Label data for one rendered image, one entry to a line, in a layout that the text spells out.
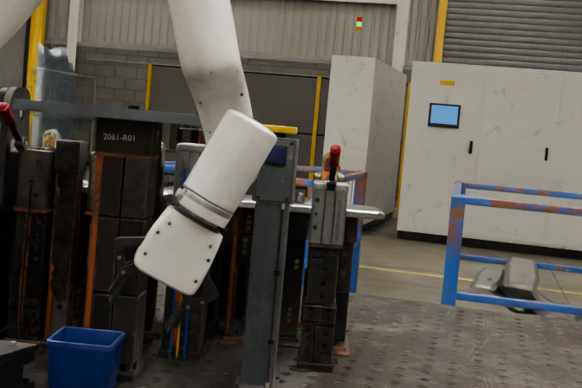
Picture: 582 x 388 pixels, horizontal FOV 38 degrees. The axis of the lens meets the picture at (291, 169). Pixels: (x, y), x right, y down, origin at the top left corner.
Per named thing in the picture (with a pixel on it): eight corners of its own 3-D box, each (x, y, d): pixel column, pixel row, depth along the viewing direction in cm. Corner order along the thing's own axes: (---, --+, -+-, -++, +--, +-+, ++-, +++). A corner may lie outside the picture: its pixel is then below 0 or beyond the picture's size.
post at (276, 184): (279, 382, 152) (300, 139, 149) (276, 395, 144) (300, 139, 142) (237, 378, 152) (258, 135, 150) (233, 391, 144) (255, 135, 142)
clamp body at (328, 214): (338, 359, 170) (354, 182, 168) (339, 376, 159) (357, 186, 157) (291, 355, 170) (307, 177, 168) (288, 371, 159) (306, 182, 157)
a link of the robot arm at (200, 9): (178, 9, 134) (214, 196, 133) (159, -17, 118) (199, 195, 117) (234, -2, 134) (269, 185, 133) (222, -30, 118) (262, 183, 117)
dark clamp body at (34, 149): (65, 337, 170) (80, 148, 168) (43, 354, 156) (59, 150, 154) (13, 332, 170) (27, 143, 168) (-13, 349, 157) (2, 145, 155)
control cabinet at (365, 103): (355, 213, 1194) (371, 41, 1181) (393, 217, 1179) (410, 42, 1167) (313, 229, 964) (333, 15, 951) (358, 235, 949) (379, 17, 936)
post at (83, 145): (74, 345, 164) (89, 139, 162) (66, 352, 159) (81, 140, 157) (48, 342, 164) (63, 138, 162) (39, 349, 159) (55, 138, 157)
